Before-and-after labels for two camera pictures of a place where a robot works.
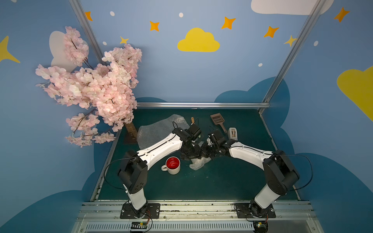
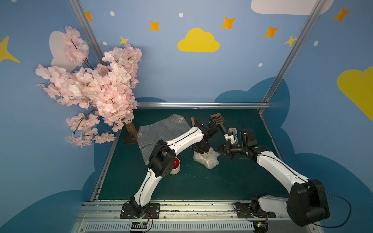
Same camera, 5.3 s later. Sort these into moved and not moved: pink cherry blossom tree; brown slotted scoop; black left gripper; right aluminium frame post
Moved: black left gripper
Not moved: brown slotted scoop; pink cherry blossom tree; right aluminium frame post
